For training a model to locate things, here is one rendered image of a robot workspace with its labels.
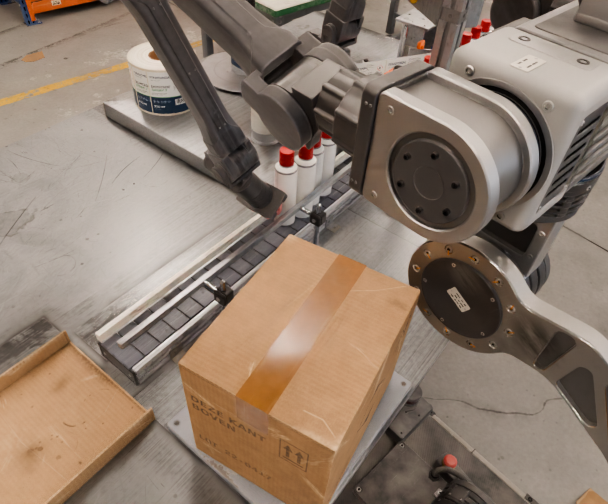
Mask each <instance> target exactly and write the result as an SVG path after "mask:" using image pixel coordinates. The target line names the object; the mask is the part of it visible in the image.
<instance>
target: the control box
mask: <svg viewBox="0 0 608 504"><path fill-rule="evenodd" d="M407 1H408V2H409V3H411V4H412V5H413V6H414V7H415V8H416V9H417V10H418V11H420V12H421V13H422V14H423V15H424V16H425V17H426V18H428V19H429V20H430V21H431V22H432V23H433V24H434V25H435V26H437V27H438V23H439V19H441V16H442V12H443V2H444V0H407ZM484 2H485V0H472V3H471V7H469V10H468V14H467V17H466V20H467V21H466V25H465V28H472V27H477V25H478V22H479V19H480V15H481V12H482V8H483V5H484Z"/></svg>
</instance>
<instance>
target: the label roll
mask: <svg viewBox="0 0 608 504"><path fill-rule="evenodd" d="M127 60H128V66H129V71H130V76H131V81H132V86H133V91H134V96H135V102H136V105H137V106H138V108H139V109H141V110H142V111H144V112H146V113H149V114H153V115H159V116H172V115H179V114H183V113H186V112H188V111H190V110H189V108H188V107H187V105H186V103H185V102H184V100H183V98H182V97H181V95H180V93H179V92H178V90H177V88H176V87H175V85H174V83H173V82H172V80H171V78H170V77H169V75H168V73H167V72H166V70H165V68H164V67H163V65H162V63H161V62H160V60H159V58H158V57H157V55H156V53H155V52H154V50H153V48H152V47H151V45H150V43H149V42H145V43H142V44H139V45H137V46H135V47H133V48H132V49H131V50H130V51H129V52H128V53H127Z"/></svg>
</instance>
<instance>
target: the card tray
mask: <svg viewBox="0 0 608 504"><path fill-rule="evenodd" d="M154 420H155V416H154V412H153V409H152V408H150V409H148V410H146V409H145V408H144V407H143V406H142V405H140V404H139V403H138V402H137V401H136V400H135V399H134V398H133V397H132V396H131V395H129V394H128V393H127V392H126V391H125V390H124V389H123V388H122V387H121V386H119V385H118V384H117V383H116V382H115V381H114V380H113V379H112V378H111V377H110V376H108V375H107V374H106V373H105V372H104V371H103V370H102V369H101V368H100V367H99V366H97V365H96V364H95V363H94V362H93V361H92V360H91V359H90V358H89V357H87V356H86V355H85V354H84V353H83V352H82V351H81V350H80V349H79V348H78V347H76V346H75V345H74V344H73V343H72V342H71V341H70V339H69V337H68V334H67V332H66V330H64V331H62V332H61V333H60V334H58V335H57V336H55V337H54V338H52V339H51V340H50V341H48V342H47V343H45V344H44V345H42V346H41V347H40V348H38V349H37V350H35V351H34V352H32V353H31V354H30V355H28V356H27V357H25V358H24V359H22V360H21V361H20V362H18V363H17V364H15V365H14V366H12V367H11V368H10V369H8V370H7V371H5V372H4V373H2V374H1V375H0V504H64V503H65V502H66V501H67V500H68V499H69V498H70V497H71V496H72V495H73V494H74V493H75V492H77V491H78V490H79V489H80V488H81V487H82V486H83V485H84V484H85V483H86V482H87V481H89V480H90V479H91V478H92V477H93V476H94V475H95V474H96V473H97V472H98V471H99V470H101V469H102V468H103V467H104V466H105V465H106V464H107V463H108V462H109V461H110V460H111V459H112V458H114V457H115V456H116V455H117V454H118V453H119V452H120V451H121V450H122V449H123V448H124V447H126V446H127V445H128V444H129V443H130V442H131V441H132V440H133V439H134V438H135V437H136V436H137V435H139V434H140V433H141V432H142V431H143V430H144V429H145V428H146V427H147V426H148V425H149V424H151V423H152V422H153V421H154Z"/></svg>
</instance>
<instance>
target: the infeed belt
mask: <svg viewBox="0 0 608 504"><path fill-rule="evenodd" d="M352 158H353V157H352V156H350V157H349V158H348V159H346V160H345V161H344V162H342V163H341V164H340V165H338V166H337V167H336V168H334V172H333V176H334V175H335V174H336V173H337V172H339V171H340V170H341V169H343V168H344V167H345V166H347V165H348V164H349V163H351V162H352ZM349 178H350V172H349V173H347V174H346V175H345V176H343V177H342V178H341V179H340V180H338V181H337V182H336V183H334V184H333V185H332V188H331V194H330V195H329V196H327V197H320V198H319V203H320V204H322V209H321V210H323V211H324V210H326V209H327V208H328V207H329V206H331V205H332V204H333V203H334V202H335V201H337V200H338V199H339V198H340V197H342V196H343V195H344V194H345V193H346V192H348V191H349V190H350V189H351V188H350V187H349ZM309 220H310V218H308V219H304V220H300V219H296V218H295V222H294V224H293V225H291V226H289V227H278V228H277V229H276V230H274V231H273V232H272V233H271V234H269V235H268V236H267V237H265V238H264V239H263V240H262V241H260V242H259V243H258V244H257V245H255V246H254V247H253V248H251V249H250V250H249V251H248V252H246V253H245V254H244V255H242V256H241V257H240V258H239V259H237V260H236V261H235V262H234V263H232V264H231V265H230V266H228V267H227V268H226V269H225V270H223V271H222V272H221V273H219V274H218V275H217V276H216V277H214V278H213V279H212V280H211V281H210V282H211V283H213V284H214V285H216V286H217V287H219V286H220V281H221V280H225V281H226V285H227V286H229V287H232V286H233V285H234V284H235V283H236V282H238V281H239V280H240V279H241V278H243V277H244V276H245V275H246V274H247V273H249V272H250V271H251V270H252V269H254V268H255V267H256V266H257V265H258V264H260V263H261V262H262V261H263V260H265V259H266V258H267V257H268V256H269V255H271V254H272V253H273V252H274V251H275V250H276V249H277V248H278V247H279V246H280V245H281V244H282V242H283V241H284V240H285V239H286V238H287V237H288V235H290V234H291V235H295V234H296V233H298V232H299V231H300V230H301V229H302V228H304V227H305V226H306V225H307V224H309V223H310V222H309ZM272 222H274V220H271V219H267V220H265V221H264V222H263V223H262V224H260V225H259V226H257V227H256V228H255V229H253V230H252V231H251V232H249V233H248V234H247V235H245V236H244V237H243V238H242V239H240V241H238V242H236V243H235V244H234V245H232V246H231V247H230V248H228V249H227V250H226V251H224V252H223V253H222V254H220V255H219V256H218V257H216V258H215V259H214V260H212V261H211V262H210V263H208V264H207V265H206V266H204V268H202V269H200V270H199V271H198V272H196V273H195V274H194V275H192V276H191V278H192V279H191V278H188V279H187V280H186V281H184V282H183V283H182V284H180V285H179V286H178V287H177V288H175V289H174V290H173V291H171V292H170V293H169V294H167V295H166V296H165V297H163V298H162V299H161V300H159V301H158V302H157V303H155V304H154V305H153V306H151V307H150V308H149V310H150V311H149V310H148V309H147V310H146V311H145V312H143V313H142V314H141V315H139V316H138V317H137V318H135V319H134V322H133V321H131V322H130V323H129V324H127V325H126V326H125V327H123V328H122V329H121V330H119V331H118V334H117V333H115V334H114V335H113V336H112V337H110V338H109V339H108V340H106V341H105V342H104V343H102V344H101V346H102V347H103V348H104V349H105V350H107V351H108V352H109V353H110V354H111V355H112V356H113V357H115V358H116V359H117V360H118V361H119V362H120V363H121V364H123V365H124V366H125V367H126V368H127V369H128V370H130V369H132V368H133V367H134V366H135V365H136V364H138V363H139V362H140V361H141V360H142V359H144V358H145V357H146V356H147V355H149V354H150V353H151V352H152V351H153V350H155V349H156V348H157V347H158V346H160V345H161V344H162V343H163V342H164V341H166V340H167V339H168V338H169V337H171V336H172V335H173V334H174V333H175V332H177V331H178V330H179V329H180V328H182V327H183V326H184V325H185V324H186V323H188V322H189V321H190V320H191V319H193V318H194V317H195V316H196V315H197V314H199V313H200V312H201V311H202V310H204V309H205V308H206V307H207V306H208V305H210V304H211V303H212V302H213V301H215V300H214V291H212V290H211V289H209V288H208V287H207V286H205V285H204V286H203V287H202V288H200V289H199V290H198V291H196V292H195V293H194V294H193V295H191V296H190V297H189V298H188V299H186V300H185V301H184V302H182V303H181V304H180V305H179V306H177V307H176V308H175V309H173V310H172V311H171V312H170V313H168V314H167V315H166V316H165V317H163V318H162V319H161V320H159V321H158V322H157V323H156V324H154V325H153V326H152V327H150V328H149V329H148V330H147V331H145V332H144V333H143V334H142V335H140V336H139V337H138V338H136V339H135V340H134V341H133V342H131V343H130V344H129V345H128V346H126V347H125V348H124V349H121V348H120V347H119V346H118V344H117V341H118V340H119V339H121V338H122V337H123V336H125V335H126V334H127V333H129V332H130V331H131V330H133V329H134V328H135V327H136V326H138V325H139V324H140V323H142V322H143V321H144V320H146V319H147V318H148V317H150V316H151V315H152V314H153V313H155V312H156V311H157V310H159V309H160V308H161V307H163V306H164V305H165V304H166V303H168V302H169V301H170V300H172V299H173V298H174V297H176V296H177V295H178V294H180V293H181V292H182V291H183V290H185V289H186V288H187V287H189V286H190V285H191V284H193V283H194V282H195V281H196V280H198V279H199V278H200V277H202V276H203V275H204V274H206V273H207V272H208V271H210V270H211V269H212V268H213V267H215V266H216V265H217V264H219V263H220V262H221V261H223V260H224V259H225V258H227V257H228V256H229V255H230V254H232V253H233V252H234V251H236V250H237V249H238V248H240V247H241V246H242V245H243V244H245V243H246V242H247V241H249V240H250V239H251V238H253V237H254V236H255V235H257V234H258V233H259V232H260V231H262V230H263V229H264V228H266V227H267V226H268V225H270V224H271V223H272Z"/></svg>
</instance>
